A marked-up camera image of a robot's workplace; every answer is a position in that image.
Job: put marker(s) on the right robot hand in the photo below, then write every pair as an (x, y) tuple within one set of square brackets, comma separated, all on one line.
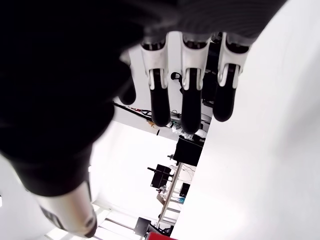
[(50, 75)]

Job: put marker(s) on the small black monitor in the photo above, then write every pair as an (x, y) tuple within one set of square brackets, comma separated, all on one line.
[(160, 177)]

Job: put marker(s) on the large black monitor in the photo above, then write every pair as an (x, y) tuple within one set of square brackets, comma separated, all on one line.
[(187, 151)]

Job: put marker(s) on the black computer tower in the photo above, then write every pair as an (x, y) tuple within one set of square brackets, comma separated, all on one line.
[(185, 190)]

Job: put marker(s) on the red seat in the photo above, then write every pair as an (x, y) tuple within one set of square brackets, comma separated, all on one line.
[(160, 236)]

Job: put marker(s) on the white frame desk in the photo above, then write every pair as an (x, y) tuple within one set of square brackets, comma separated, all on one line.
[(170, 193)]

